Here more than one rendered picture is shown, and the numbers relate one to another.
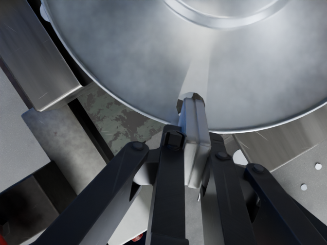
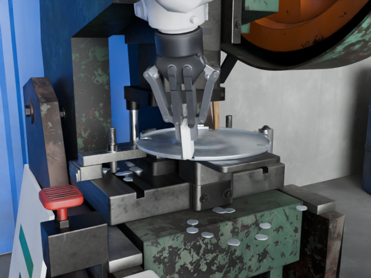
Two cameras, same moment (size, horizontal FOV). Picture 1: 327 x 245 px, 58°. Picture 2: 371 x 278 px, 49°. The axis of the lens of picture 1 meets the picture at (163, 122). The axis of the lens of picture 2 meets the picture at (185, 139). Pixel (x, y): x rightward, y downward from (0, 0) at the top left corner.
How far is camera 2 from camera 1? 0.75 m
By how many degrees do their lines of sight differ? 84
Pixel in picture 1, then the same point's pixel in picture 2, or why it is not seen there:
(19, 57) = (107, 186)
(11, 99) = not seen: outside the picture
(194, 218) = not seen: outside the picture
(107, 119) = (141, 229)
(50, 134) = not seen: hidden behind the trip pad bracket
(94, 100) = (135, 224)
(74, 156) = (113, 242)
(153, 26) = (175, 149)
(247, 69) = (212, 153)
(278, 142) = (228, 162)
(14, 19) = (110, 181)
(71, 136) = (114, 236)
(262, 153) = (222, 164)
